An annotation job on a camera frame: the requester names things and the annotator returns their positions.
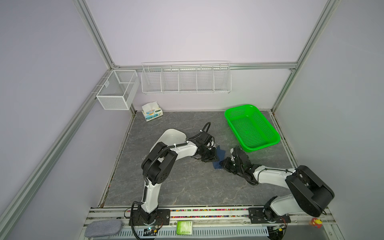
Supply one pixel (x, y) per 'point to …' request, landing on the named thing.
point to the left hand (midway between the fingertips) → (220, 161)
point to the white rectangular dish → (171, 137)
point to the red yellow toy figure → (317, 223)
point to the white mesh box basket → (119, 89)
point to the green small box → (184, 227)
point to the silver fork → (215, 145)
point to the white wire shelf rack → (186, 77)
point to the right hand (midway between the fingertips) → (219, 163)
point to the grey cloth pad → (103, 227)
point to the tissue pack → (151, 111)
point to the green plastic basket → (253, 130)
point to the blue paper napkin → (220, 154)
